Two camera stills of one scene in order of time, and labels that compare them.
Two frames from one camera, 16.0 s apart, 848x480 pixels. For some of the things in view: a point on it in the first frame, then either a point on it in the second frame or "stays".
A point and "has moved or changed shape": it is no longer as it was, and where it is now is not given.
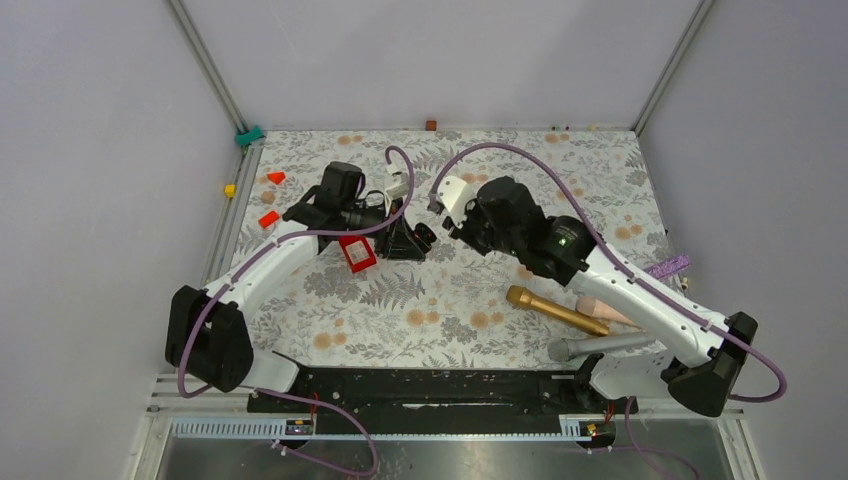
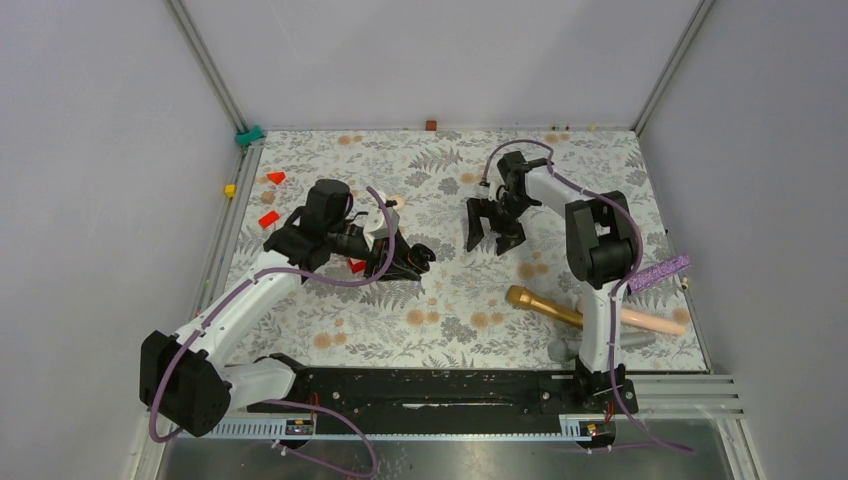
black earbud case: [425, 234] has moved or changed shape
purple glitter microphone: [668, 266] stays
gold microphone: [522, 295] stays
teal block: [250, 136] stays
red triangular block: [277, 177] stays
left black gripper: [388, 248] -> [376, 256]
